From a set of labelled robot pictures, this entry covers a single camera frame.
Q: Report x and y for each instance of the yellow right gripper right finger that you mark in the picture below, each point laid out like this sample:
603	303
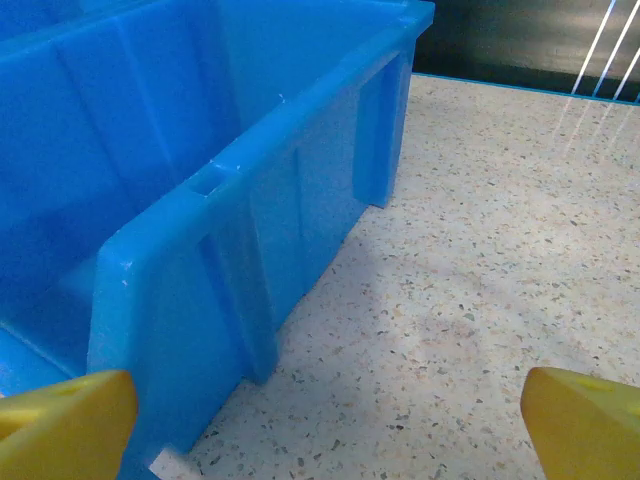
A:
585	430

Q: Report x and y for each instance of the blue table edge strip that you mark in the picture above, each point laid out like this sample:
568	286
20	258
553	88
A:
525	87

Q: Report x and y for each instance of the blue plastic bin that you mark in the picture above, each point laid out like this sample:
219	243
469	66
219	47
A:
50	15
300	200

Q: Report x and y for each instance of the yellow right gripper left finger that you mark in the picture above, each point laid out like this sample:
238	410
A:
65	430

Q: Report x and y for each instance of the white metal rod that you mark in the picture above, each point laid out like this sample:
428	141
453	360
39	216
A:
612	49
627	74
593	47

